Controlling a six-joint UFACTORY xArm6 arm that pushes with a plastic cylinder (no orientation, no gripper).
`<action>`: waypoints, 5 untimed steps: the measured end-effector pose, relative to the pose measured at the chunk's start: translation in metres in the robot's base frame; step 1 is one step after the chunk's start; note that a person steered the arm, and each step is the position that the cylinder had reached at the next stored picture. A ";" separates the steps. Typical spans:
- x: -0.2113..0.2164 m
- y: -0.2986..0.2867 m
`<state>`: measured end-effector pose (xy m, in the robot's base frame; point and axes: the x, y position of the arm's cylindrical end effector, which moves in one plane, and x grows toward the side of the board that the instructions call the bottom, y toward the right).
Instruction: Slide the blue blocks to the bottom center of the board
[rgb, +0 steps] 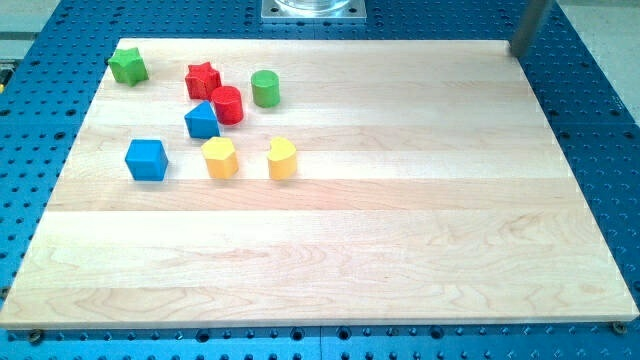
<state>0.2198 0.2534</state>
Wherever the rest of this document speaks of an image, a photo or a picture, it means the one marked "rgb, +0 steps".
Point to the yellow heart block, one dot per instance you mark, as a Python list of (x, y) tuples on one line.
[(282, 158)]

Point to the brass screw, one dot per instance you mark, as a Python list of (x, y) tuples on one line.
[(619, 328), (35, 336)]

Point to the blue triangle block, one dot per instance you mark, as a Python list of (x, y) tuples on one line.
[(202, 122)]

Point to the light wooden board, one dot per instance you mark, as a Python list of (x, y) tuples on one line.
[(430, 189)]

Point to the grey metal pusher rod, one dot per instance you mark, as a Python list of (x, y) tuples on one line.
[(532, 19)]

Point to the brass screw right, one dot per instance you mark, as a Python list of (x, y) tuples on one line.
[(619, 328)]

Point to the yellow pentagon block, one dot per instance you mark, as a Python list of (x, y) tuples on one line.
[(220, 157)]

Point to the green cylinder block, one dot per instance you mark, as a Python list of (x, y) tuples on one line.
[(265, 88)]

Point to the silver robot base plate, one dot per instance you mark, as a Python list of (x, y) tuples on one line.
[(313, 9)]

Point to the blue perforated table plate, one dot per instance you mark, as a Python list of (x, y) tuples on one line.
[(51, 91)]

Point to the green star block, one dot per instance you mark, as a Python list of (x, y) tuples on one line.
[(128, 67)]

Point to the red star block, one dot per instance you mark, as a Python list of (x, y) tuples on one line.
[(201, 80)]

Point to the red cylinder block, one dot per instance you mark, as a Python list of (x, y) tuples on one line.
[(227, 102)]

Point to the blue cube block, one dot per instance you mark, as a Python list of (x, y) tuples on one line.
[(146, 160)]

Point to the brass screw left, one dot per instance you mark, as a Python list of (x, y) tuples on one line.
[(35, 336)]

